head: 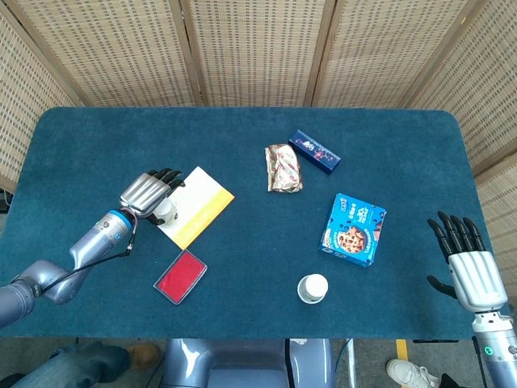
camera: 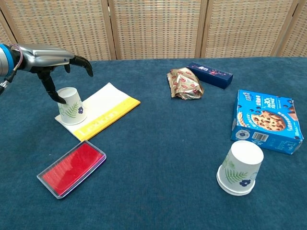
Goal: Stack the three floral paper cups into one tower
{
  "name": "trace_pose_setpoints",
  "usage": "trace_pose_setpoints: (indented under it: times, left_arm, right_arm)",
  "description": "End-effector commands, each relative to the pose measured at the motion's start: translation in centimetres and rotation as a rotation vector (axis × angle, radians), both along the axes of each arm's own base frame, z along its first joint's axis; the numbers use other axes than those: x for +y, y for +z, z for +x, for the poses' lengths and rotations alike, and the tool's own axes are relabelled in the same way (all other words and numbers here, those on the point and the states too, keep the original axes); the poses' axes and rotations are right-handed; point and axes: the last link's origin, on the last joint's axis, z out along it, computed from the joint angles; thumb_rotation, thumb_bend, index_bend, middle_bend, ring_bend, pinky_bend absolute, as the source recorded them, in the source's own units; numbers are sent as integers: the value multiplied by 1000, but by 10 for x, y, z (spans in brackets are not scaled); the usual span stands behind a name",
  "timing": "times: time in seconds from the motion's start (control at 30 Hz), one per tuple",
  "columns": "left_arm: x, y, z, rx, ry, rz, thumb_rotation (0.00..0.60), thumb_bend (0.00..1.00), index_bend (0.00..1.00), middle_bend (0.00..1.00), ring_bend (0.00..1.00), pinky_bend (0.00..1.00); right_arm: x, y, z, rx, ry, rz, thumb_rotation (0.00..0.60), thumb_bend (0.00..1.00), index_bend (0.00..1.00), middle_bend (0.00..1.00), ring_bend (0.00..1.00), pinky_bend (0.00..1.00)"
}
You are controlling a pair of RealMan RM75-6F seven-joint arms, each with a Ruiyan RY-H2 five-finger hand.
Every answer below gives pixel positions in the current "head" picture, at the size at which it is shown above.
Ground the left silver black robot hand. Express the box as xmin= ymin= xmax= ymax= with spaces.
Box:
xmin=119 ymin=167 xmax=187 ymax=226

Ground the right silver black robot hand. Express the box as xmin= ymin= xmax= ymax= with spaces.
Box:
xmin=427 ymin=210 xmax=509 ymax=312

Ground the white yellow Lexicon book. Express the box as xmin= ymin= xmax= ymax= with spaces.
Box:
xmin=156 ymin=166 xmax=236 ymax=251

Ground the red clear plastic case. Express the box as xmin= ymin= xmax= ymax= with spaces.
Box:
xmin=153 ymin=249 xmax=209 ymax=306

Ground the blue carpet table cover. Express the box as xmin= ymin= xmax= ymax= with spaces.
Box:
xmin=0 ymin=106 xmax=500 ymax=340

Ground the white sneaker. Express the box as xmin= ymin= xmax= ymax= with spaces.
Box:
xmin=385 ymin=358 xmax=441 ymax=388

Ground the blue cookie box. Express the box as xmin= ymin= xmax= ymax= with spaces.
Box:
xmin=317 ymin=192 xmax=388 ymax=268

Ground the crumpled gold snack bag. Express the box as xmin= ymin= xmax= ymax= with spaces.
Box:
xmin=264 ymin=144 xmax=304 ymax=193

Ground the grey metal table leg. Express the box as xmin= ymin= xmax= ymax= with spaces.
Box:
xmin=343 ymin=338 xmax=357 ymax=388

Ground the brown shoe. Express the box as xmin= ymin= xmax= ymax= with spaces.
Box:
xmin=128 ymin=342 xmax=162 ymax=371

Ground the dark blue slim box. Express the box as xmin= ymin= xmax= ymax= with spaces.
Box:
xmin=288 ymin=129 xmax=343 ymax=176

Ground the woven bamboo folding screen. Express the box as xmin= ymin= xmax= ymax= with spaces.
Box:
xmin=0 ymin=0 xmax=517 ymax=284

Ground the blue jeans leg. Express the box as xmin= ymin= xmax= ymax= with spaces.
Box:
xmin=0 ymin=341 xmax=132 ymax=388

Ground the grey robot torso base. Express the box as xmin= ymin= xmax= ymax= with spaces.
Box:
xmin=163 ymin=338 xmax=335 ymax=388

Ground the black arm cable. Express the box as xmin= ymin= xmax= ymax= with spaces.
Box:
xmin=40 ymin=209 xmax=141 ymax=293

